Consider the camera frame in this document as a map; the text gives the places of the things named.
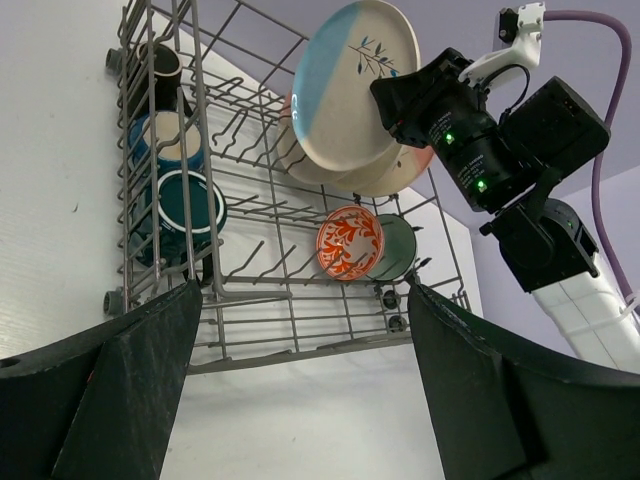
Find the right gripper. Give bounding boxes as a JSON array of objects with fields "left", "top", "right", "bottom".
[{"left": 368, "top": 47, "right": 541, "bottom": 211}]

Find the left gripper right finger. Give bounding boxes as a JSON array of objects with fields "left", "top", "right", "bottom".
[{"left": 408, "top": 283, "right": 639, "bottom": 479}]

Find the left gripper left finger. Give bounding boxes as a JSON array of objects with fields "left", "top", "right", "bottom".
[{"left": 1, "top": 281, "right": 202, "bottom": 479}]

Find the light green bowl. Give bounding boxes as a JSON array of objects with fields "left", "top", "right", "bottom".
[{"left": 367, "top": 214, "right": 417, "bottom": 282}]

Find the orange patterned bowl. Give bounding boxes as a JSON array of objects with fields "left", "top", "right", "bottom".
[{"left": 316, "top": 205, "right": 385, "bottom": 282}]

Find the dark green mug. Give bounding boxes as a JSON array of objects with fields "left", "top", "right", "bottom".
[{"left": 128, "top": 170, "right": 211, "bottom": 267}]

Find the dark blue mug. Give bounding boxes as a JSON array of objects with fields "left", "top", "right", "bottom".
[{"left": 128, "top": 111, "right": 204, "bottom": 171}]

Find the blue and cream plate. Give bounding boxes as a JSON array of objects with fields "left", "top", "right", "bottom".
[{"left": 331, "top": 146, "right": 400, "bottom": 192}]

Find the pink and cream plate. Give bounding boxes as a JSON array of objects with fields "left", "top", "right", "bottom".
[{"left": 355, "top": 146, "right": 435, "bottom": 197}]

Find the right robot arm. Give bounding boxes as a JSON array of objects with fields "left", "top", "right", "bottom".
[{"left": 370, "top": 48, "right": 639, "bottom": 372}]

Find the grey wire dish rack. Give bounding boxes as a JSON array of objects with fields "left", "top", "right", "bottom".
[{"left": 103, "top": 1, "right": 482, "bottom": 374}]

